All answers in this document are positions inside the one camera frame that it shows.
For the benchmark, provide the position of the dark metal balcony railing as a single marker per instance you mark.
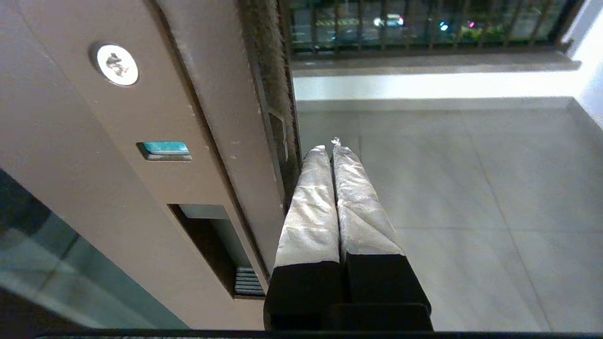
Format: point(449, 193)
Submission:
point(424, 42)

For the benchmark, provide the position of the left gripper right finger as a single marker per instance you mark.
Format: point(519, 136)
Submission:
point(367, 226)

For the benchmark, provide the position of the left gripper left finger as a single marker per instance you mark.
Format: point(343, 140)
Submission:
point(311, 226)

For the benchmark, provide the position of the long stone balcony sill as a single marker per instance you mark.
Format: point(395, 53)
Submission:
point(424, 63)

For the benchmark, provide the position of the brown framed sliding glass door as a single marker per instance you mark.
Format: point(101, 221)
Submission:
point(141, 117)

